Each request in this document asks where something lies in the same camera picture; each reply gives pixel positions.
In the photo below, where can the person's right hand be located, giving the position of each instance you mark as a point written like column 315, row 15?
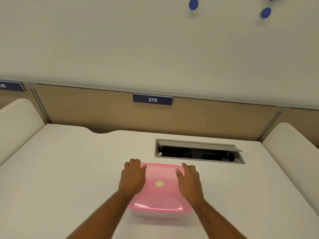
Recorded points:
column 190, row 185

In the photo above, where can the person's left hand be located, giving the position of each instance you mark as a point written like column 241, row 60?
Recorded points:
column 132, row 177

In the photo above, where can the person's left thumb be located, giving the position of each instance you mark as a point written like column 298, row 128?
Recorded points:
column 144, row 168

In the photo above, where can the person's right thumb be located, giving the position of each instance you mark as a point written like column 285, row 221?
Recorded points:
column 179, row 173

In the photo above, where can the pink plastic container lid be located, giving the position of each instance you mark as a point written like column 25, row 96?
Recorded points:
column 160, row 196

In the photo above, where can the person's left forearm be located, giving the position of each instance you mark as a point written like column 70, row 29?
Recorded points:
column 99, row 216

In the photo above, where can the person's right forearm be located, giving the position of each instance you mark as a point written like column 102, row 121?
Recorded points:
column 219, row 221

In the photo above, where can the round beige sticker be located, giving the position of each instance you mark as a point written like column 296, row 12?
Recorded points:
column 159, row 183

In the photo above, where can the beige desk back panel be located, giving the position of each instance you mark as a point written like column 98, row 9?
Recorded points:
column 112, row 114

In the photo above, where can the blue desk number sign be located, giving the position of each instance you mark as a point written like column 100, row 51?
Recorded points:
column 11, row 86
column 152, row 99

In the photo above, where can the white desk side divider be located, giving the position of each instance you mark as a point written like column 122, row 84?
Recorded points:
column 17, row 121
column 296, row 149

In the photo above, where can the round blue magnet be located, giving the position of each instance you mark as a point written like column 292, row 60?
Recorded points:
column 266, row 12
column 193, row 3

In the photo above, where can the grey metal partition post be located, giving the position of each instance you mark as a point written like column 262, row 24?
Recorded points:
column 270, row 125
column 41, row 105

